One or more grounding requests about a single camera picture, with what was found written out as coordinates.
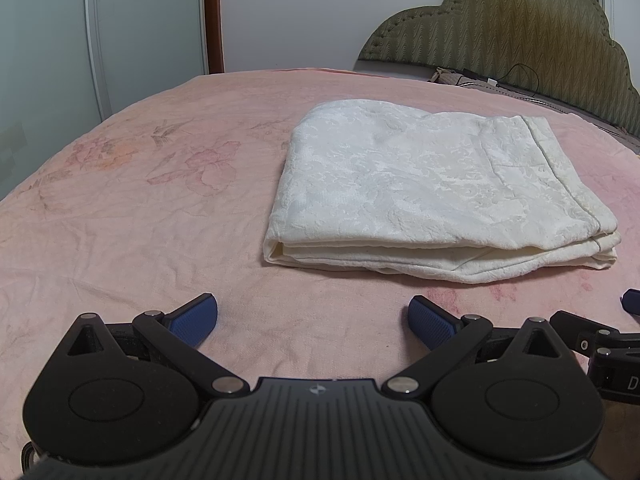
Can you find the olive padded headboard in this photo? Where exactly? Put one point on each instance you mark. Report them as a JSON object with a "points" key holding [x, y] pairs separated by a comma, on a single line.
{"points": [[525, 25]]}

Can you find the white wardrobe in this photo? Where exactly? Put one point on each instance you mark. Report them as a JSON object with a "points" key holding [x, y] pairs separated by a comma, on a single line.
{"points": [[60, 60]]}

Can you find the pink floral blanket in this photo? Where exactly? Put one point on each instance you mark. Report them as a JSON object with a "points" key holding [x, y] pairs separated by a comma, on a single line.
{"points": [[125, 235]]}

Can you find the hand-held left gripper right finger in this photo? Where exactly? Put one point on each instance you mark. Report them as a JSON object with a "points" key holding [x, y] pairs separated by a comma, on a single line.
{"points": [[431, 326]]}

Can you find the white charger plug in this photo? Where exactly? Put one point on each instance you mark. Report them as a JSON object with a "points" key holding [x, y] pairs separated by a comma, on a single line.
{"points": [[490, 81]]}

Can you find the brown wooden door frame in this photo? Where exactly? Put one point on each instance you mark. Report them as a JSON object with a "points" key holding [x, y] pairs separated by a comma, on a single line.
{"points": [[214, 15]]}

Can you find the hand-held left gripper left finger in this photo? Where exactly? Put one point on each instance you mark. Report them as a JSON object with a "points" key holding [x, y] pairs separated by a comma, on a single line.
{"points": [[192, 321]]}

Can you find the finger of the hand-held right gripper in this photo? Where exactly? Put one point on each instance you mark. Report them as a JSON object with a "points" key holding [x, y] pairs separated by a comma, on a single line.
{"points": [[632, 302], [575, 327]]}

